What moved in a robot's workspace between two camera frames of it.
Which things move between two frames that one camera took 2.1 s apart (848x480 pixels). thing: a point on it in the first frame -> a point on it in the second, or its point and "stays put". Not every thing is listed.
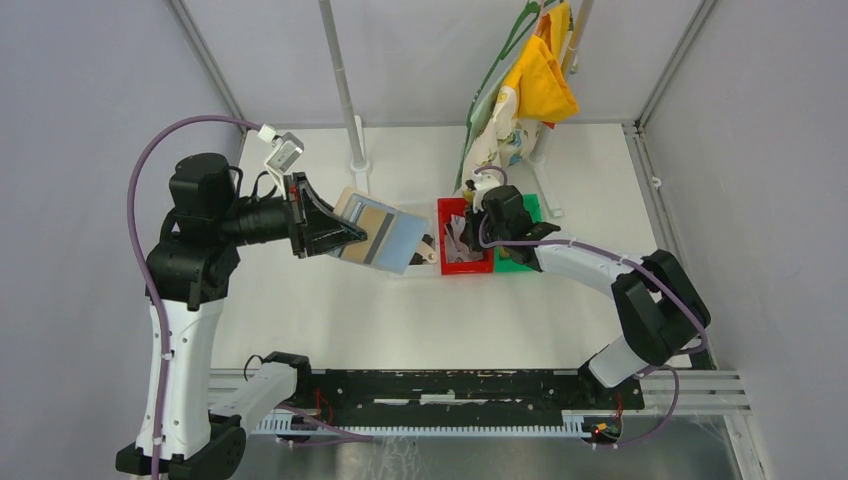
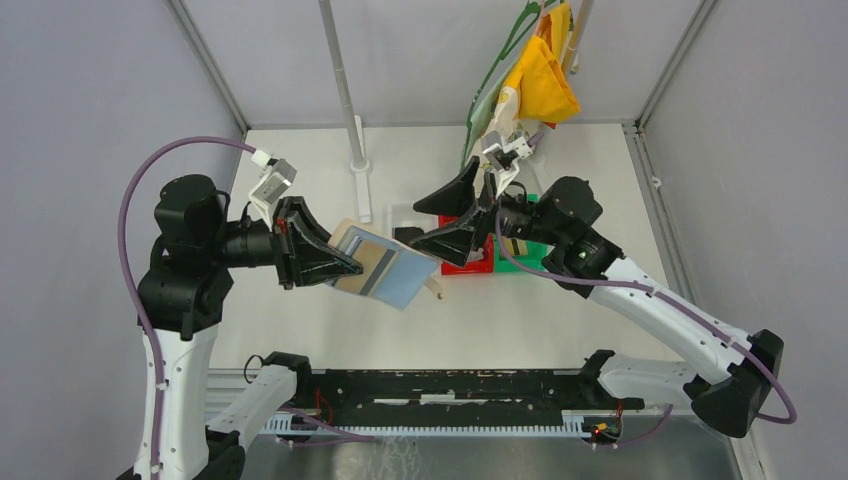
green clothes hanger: (498, 62) stays put
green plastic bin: (510, 265) stays put
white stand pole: (359, 166) stays put
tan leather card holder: (393, 235) -> (394, 272)
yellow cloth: (540, 76) stays put
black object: (417, 258) -> (406, 234)
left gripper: (322, 229) -> (304, 249)
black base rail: (332, 398) stays put
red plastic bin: (448, 206) stays put
